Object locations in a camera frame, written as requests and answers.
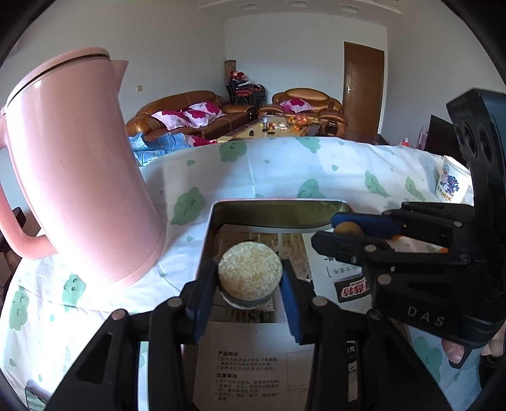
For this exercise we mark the stacked black chairs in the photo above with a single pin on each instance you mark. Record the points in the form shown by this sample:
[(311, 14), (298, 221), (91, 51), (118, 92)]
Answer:
[(245, 93)]

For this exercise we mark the pile of small oranges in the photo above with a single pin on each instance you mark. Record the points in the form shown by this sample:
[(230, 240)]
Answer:
[(299, 119)]

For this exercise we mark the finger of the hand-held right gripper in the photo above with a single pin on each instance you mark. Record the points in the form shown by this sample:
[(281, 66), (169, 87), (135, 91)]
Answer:
[(367, 223), (344, 247)]

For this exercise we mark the brown leather armchair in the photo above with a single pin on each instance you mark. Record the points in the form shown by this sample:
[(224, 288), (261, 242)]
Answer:
[(304, 95)]

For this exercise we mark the person's right hand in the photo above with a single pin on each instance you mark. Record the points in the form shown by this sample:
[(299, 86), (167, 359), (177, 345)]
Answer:
[(452, 351)]

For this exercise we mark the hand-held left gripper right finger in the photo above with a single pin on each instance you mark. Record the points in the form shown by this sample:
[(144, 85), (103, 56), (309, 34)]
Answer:
[(290, 302)]

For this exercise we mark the red pillow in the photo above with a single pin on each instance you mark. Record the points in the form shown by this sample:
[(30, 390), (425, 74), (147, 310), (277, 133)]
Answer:
[(199, 140)]

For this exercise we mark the pink electric kettle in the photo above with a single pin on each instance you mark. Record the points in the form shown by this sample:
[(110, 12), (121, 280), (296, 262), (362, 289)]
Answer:
[(79, 158)]

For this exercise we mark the white green-printed tablecloth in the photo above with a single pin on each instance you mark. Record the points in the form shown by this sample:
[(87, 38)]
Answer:
[(276, 170)]

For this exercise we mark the black television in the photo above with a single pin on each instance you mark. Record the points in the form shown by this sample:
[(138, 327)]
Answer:
[(442, 138)]

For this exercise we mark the white printed mug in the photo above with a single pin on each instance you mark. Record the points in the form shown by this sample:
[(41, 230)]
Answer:
[(450, 178)]

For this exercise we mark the tall brown vase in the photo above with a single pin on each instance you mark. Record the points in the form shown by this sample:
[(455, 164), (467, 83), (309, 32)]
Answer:
[(231, 69)]

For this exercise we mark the small yellow fruit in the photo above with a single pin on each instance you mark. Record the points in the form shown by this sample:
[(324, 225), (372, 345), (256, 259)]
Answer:
[(348, 229)]

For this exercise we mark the white leaflet with red label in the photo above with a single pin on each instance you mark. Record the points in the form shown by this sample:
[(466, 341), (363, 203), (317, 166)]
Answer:
[(324, 272)]

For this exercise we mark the pink metal tin box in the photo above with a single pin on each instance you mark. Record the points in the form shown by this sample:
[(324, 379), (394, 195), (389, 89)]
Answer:
[(276, 215)]

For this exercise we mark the blue plaid cloth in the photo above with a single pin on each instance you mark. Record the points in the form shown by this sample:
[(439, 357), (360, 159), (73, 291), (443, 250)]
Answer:
[(158, 146)]

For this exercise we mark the wooden coffee table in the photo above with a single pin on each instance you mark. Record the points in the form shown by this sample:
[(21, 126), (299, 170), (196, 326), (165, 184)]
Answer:
[(257, 133)]

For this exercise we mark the pink flowered pillow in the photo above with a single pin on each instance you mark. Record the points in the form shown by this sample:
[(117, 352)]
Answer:
[(203, 112), (294, 104), (174, 118)]

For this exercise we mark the brown wooden door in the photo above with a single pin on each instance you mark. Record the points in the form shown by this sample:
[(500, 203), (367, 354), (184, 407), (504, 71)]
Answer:
[(363, 79)]

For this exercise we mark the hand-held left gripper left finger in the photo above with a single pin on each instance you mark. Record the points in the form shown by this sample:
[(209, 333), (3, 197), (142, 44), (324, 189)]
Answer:
[(201, 294)]

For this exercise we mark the white text leaflet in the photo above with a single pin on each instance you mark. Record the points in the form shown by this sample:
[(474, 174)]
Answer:
[(253, 355)]

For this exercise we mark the brown leather sofa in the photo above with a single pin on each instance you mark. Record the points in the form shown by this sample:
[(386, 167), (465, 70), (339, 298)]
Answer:
[(174, 102)]

